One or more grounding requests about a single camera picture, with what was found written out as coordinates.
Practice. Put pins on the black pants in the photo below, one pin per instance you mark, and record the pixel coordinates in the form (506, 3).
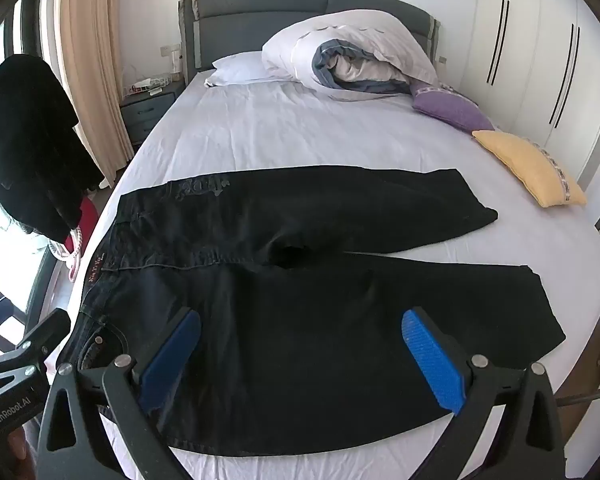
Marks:
(280, 335)

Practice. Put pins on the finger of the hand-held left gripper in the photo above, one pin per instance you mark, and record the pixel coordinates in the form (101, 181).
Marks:
(27, 347)

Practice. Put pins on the purple cushion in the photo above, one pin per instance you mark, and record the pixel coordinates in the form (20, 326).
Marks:
(450, 110)

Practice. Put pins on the hanging black garment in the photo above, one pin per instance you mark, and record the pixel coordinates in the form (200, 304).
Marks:
(30, 135)

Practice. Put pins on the grey nightstand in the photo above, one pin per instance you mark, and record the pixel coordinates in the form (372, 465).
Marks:
(142, 117)

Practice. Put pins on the white pillow with dark print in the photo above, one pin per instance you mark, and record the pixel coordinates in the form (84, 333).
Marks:
(330, 30)

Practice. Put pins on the bed with white sheet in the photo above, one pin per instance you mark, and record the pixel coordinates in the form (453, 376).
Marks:
(280, 125)

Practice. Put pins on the beige curtain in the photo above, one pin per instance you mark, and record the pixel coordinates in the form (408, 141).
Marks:
(92, 60)

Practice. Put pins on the red cloth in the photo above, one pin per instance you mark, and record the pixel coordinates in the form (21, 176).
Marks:
(84, 220)

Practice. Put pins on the yellow cushion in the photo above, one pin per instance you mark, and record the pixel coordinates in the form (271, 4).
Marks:
(525, 165)

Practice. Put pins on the grey upholstered headboard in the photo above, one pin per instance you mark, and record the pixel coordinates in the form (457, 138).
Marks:
(240, 15)

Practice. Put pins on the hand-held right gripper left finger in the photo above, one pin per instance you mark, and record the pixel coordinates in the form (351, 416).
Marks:
(172, 355)

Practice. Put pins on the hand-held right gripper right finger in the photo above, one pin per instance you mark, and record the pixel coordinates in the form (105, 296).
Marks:
(432, 360)

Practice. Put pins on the white wardrobe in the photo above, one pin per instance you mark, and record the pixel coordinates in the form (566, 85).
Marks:
(530, 35)

